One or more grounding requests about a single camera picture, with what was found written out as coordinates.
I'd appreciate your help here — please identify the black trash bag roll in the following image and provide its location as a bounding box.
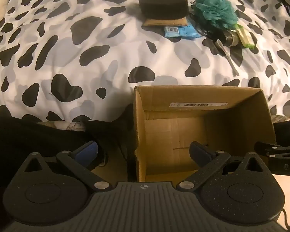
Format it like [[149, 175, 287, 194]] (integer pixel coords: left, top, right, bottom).
[[216, 29, 240, 47]]

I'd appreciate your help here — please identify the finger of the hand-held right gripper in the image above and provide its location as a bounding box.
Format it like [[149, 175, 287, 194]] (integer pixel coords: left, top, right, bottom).
[[254, 141, 290, 160]]

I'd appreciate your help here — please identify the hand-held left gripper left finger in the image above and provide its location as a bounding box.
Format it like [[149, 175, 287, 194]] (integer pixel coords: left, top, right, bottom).
[[22, 140, 113, 192]]

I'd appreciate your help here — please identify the white adapter cable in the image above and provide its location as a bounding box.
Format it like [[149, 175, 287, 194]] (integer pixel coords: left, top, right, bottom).
[[215, 39, 240, 76]]

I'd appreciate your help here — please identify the patterned grey cloth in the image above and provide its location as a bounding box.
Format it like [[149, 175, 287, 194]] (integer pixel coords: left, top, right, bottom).
[[35, 120, 86, 131]]

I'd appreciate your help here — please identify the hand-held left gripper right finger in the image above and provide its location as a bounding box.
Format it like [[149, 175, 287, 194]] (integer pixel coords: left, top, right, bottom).
[[179, 141, 265, 191]]

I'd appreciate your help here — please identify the green packet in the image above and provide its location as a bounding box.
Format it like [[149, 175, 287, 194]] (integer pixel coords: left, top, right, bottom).
[[235, 24, 256, 49]]

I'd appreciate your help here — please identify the black sponge block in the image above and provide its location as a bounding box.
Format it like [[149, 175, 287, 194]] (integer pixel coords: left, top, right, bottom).
[[138, 0, 189, 20]]

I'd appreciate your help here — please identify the brown sponge pad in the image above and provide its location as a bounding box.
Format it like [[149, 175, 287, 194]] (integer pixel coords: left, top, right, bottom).
[[142, 17, 189, 27]]

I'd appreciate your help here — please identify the dark cloth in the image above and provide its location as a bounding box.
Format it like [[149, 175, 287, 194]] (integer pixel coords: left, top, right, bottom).
[[0, 111, 136, 189]]

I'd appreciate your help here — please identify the cow print blanket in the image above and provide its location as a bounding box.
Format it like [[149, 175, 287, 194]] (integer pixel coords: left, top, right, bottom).
[[0, 0, 290, 124]]

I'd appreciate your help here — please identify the blue wet wipes packet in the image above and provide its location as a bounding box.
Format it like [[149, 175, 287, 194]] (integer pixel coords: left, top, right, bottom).
[[163, 25, 201, 38]]

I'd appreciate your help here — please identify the teal mesh bath loofah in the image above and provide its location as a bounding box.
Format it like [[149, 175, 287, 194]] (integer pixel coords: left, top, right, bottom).
[[192, 0, 239, 31]]

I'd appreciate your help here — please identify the brown cardboard box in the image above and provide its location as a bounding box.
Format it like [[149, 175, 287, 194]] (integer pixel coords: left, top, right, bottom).
[[133, 85, 277, 183]]

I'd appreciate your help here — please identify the black hair tie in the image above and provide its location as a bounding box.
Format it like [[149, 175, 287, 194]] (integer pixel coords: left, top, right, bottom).
[[194, 22, 209, 38]]

